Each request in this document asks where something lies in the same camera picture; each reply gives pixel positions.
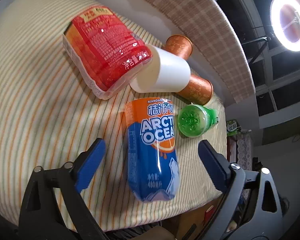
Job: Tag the striped yellow table cloth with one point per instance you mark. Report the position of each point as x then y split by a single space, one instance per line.
48 116

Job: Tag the ring light on tripod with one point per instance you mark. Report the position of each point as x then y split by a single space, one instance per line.
276 20

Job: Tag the green plastic bottle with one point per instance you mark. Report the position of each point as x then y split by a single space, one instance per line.
194 120

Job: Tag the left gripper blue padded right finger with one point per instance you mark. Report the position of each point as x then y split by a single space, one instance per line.
250 207

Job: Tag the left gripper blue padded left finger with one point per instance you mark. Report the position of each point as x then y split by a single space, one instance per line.
40 216

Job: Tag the checked beige sill cloth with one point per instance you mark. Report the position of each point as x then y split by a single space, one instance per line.
205 24

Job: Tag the copper cup rear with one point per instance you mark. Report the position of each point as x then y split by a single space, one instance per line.
180 46

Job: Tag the copper cup front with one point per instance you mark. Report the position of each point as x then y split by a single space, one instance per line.
198 90

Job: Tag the copper cup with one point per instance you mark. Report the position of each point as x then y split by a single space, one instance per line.
180 46
198 90

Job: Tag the white paper cup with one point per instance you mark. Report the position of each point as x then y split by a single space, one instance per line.
165 73

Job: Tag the red labelled plastic cup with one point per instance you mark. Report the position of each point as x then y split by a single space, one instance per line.
107 54

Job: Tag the green carton box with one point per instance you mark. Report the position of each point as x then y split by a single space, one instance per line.
232 128

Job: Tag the blue Arctic Ocean bottle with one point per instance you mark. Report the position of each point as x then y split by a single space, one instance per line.
153 170

